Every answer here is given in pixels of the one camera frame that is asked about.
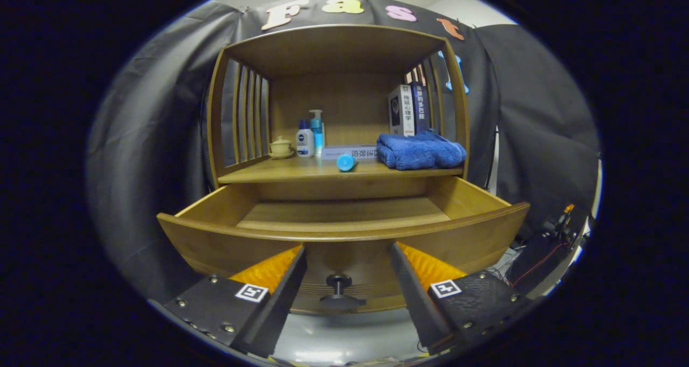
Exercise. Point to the black backdrop cloth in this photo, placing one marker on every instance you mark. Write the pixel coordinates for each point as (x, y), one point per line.
(156, 114)

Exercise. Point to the upright dark blue book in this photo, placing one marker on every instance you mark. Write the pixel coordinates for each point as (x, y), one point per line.
(421, 106)

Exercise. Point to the upright white book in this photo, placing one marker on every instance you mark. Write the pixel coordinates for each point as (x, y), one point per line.
(401, 111)

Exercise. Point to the wooden drawer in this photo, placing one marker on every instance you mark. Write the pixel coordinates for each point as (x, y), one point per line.
(215, 243)

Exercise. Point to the black equipment with orange part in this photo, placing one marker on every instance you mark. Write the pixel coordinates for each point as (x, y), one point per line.
(543, 254)

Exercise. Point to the wooden cabinet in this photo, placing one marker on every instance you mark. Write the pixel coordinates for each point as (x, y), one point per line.
(334, 49)

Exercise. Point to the blue and white cosmetic tube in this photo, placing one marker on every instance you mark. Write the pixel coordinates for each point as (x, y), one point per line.
(346, 162)

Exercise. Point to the black drawer knob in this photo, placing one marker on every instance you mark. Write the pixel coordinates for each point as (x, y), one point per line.
(338, 291)

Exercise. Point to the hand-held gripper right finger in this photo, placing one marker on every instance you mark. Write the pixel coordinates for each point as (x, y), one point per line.
(412, 302)

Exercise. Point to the cream lidded tea cup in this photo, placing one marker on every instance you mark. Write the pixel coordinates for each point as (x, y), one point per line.
(280, 146)

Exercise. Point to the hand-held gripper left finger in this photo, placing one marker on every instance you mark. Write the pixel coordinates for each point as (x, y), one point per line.
(280, 302)

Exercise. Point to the flat white book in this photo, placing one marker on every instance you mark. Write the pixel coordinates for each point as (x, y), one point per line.
(350, 152)

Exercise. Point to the wooden countertop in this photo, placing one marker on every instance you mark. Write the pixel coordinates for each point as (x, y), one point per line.
(280, 169)

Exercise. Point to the blue folded towel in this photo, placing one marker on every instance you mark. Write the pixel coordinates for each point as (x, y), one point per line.
(420, 150)

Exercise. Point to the blue pump bottle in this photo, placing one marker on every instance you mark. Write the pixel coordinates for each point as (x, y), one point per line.
(317, 130)

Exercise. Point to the white bottle with blue cap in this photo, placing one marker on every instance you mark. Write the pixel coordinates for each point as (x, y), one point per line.
(305, 142)

